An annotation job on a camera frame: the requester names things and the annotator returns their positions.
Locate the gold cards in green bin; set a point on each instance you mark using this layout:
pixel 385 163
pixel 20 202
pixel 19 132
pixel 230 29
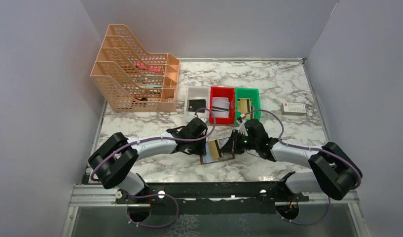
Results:
pixel 244 105

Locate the red plastic bin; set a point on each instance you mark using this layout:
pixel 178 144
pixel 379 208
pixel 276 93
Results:
pixel 228 92

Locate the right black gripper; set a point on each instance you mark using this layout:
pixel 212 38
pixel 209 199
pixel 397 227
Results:
pixel 233 143

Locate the peach plastic file organizer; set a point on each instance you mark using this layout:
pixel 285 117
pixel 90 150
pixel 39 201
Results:
pixel 124 87

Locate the white cards in red bin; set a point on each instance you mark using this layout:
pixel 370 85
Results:
pixel 220 107

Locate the green plastic bin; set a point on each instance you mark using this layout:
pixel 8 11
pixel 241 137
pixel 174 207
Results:
pixel 251 93

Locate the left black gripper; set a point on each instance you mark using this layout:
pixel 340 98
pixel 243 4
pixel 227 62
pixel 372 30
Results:
pixel 197 146

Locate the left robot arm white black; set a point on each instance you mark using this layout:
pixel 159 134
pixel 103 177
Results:
pixel 112 161

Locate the black mounting rail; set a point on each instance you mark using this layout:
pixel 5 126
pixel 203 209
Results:
pixel 207 198

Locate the white plastic bin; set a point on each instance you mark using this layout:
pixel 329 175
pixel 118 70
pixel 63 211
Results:
pixel 196 97

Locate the pink item in organizer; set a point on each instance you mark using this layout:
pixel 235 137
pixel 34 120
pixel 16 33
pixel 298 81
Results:
pixel 147 69

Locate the brown leather card holder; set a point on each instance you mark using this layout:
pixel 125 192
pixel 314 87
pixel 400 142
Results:
pixel 224 157

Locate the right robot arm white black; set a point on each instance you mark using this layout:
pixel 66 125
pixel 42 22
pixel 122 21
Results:
pixel 332 171

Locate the small white card box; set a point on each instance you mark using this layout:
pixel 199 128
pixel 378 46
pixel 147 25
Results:
pixel 293 109

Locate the black card in white bin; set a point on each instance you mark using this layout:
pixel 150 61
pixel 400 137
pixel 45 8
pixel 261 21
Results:
pixel 194 104

